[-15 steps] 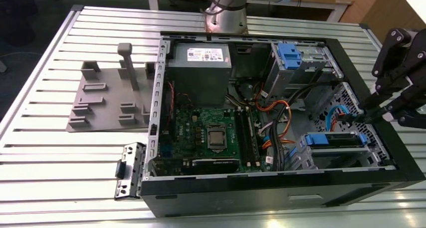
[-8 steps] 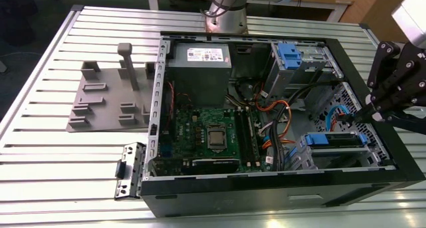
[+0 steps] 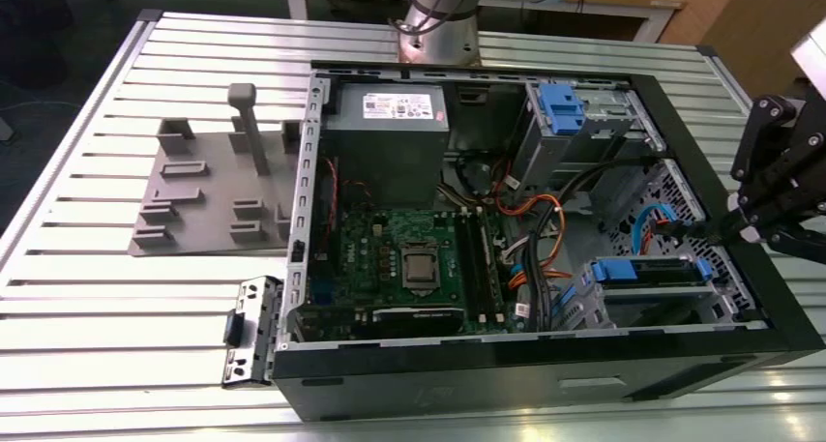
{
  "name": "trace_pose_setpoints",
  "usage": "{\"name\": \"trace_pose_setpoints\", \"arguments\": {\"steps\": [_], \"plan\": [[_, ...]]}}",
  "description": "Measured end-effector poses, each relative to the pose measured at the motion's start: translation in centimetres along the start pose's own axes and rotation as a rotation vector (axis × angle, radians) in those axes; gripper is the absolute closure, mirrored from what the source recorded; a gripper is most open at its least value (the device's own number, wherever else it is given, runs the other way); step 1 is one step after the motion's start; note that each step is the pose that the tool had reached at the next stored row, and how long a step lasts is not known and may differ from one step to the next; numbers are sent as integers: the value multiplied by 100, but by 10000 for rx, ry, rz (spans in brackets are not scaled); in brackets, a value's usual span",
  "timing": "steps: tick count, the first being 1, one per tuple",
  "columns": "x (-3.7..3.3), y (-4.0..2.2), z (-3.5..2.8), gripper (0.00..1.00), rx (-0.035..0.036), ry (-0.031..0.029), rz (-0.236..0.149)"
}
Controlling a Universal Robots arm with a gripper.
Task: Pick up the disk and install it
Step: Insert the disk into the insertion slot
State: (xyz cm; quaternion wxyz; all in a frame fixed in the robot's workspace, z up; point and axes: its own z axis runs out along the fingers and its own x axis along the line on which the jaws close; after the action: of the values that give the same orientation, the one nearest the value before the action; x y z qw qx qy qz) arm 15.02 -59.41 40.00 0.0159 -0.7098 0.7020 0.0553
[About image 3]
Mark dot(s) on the black graphics card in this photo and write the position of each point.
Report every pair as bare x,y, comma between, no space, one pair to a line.
420,316

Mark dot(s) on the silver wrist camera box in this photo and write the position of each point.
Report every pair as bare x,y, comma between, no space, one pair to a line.
815,50

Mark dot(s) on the green motherboard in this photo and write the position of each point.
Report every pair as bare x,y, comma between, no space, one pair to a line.
374,229

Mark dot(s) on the black RAM slot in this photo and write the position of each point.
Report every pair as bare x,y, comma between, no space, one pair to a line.
467,263
489,263

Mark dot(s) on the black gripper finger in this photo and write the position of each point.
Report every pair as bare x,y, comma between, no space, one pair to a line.
768,137
795,241

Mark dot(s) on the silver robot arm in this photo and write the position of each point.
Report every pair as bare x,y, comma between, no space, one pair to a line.
445,45

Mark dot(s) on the grey power supply unit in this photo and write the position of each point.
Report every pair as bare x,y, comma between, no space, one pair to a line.
388,156

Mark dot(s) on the silver drive cage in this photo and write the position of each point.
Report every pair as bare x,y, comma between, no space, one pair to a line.
549,161

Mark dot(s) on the grey parts rack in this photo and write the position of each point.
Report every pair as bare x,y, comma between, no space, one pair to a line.
213,219

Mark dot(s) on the blue drive bay latch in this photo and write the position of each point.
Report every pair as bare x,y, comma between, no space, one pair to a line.
563,108

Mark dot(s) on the hard disk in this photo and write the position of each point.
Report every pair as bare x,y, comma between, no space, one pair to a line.
613,271

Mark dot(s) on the silver CPU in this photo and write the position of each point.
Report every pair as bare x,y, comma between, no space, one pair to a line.
421,269

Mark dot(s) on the wooden cabinet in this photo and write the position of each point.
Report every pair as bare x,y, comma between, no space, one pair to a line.
749,16

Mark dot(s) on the CPU socket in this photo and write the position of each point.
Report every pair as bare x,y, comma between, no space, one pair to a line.
423,245

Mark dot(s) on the silver disk bay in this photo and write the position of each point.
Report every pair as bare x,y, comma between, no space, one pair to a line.
652,292

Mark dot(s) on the black PC case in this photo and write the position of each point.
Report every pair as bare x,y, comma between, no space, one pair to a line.
452,379

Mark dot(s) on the black expansion slot bracket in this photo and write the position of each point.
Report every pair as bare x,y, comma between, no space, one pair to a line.
256,316

